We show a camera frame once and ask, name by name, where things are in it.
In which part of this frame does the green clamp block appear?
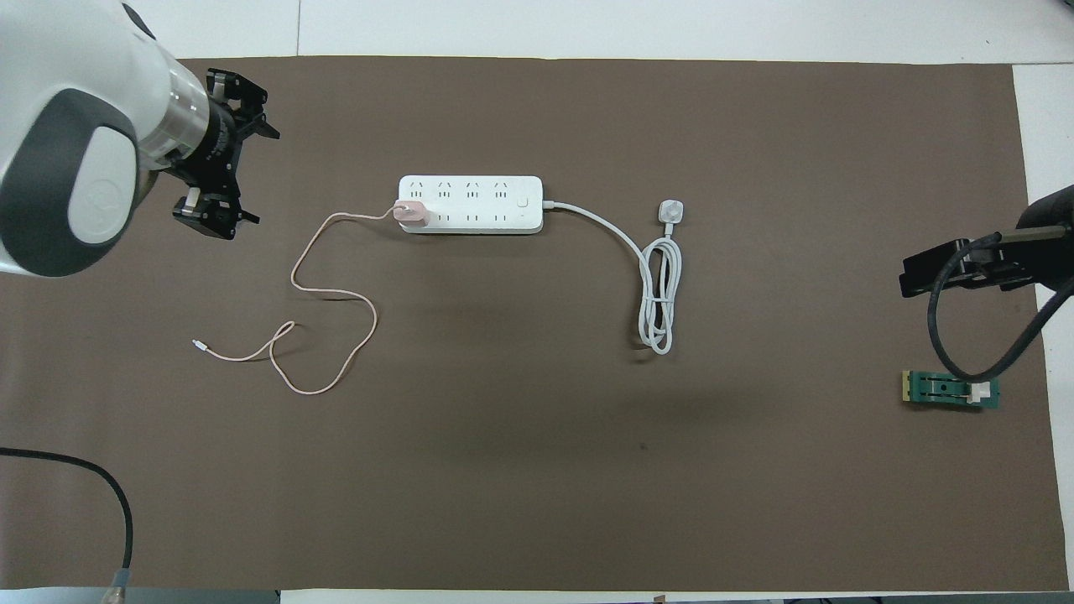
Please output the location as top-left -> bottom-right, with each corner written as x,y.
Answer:
902,370 -> 1002,412

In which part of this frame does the pink charging cable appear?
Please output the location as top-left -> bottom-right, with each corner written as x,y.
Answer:
191,206 -> 405,396

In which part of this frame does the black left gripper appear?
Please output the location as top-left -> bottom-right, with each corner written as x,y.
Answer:
164,69 -> 282,242

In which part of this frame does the brown table mat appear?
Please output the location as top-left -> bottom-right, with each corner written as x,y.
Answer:
0,56 -> 1060,593

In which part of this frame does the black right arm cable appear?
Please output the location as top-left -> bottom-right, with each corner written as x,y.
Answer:
925,237 -> 1074,383

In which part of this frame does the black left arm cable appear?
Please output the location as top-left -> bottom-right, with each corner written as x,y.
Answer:
0,447 -> 135,604

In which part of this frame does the white power cord with plug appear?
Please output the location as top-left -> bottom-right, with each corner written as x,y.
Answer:
541,198 -> 691,357

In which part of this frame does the white power strip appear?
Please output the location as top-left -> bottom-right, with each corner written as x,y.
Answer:
398,174 -> 545,236

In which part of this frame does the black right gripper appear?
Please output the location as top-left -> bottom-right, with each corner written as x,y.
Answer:
900,232 -> 1043,299

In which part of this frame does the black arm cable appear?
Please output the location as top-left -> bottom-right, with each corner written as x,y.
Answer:
925,237 -> 1074,383
0,447 -> 135,604

